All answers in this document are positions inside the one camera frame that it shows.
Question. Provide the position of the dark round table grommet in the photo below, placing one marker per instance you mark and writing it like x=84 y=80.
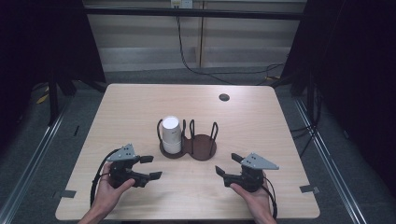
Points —
x=224 y=97

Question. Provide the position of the black metal stand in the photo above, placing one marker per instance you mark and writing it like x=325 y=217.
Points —
x=53 y=99

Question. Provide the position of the black horizontal bar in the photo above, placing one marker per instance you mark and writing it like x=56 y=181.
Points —
x=193 y=13

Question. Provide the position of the person's right hand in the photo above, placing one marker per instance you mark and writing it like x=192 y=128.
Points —
x=260 y=200

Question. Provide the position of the yellow floor strip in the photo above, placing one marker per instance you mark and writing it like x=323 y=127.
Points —
x=42 y=98

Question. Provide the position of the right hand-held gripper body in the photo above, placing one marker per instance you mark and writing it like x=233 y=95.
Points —
x=258 y=161

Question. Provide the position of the person's left hand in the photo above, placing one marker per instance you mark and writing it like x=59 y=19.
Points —
x=107 y=194

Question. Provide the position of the flower print paper cup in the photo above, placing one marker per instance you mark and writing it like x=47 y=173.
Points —
x=171 y=129

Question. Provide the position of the metal floor rail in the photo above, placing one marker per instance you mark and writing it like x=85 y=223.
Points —
x=28 y=174
x=330 y=161

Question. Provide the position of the white wall outlet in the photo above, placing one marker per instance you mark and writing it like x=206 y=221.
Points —
x=181 y=3

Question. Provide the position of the grey tape strip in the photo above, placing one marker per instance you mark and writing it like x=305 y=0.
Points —
x=65 y=194
x=309 y=188

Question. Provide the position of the white paper cup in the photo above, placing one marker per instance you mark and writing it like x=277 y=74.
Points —
x=172 y=147

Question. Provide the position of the small black tape piece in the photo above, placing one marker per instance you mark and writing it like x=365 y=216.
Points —
x=76 y=130

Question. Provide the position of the dark curtain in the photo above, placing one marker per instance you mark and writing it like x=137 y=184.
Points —
x=355 y=77
x=40 y=40

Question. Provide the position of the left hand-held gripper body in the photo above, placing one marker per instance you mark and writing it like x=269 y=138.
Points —
x=123 y=154

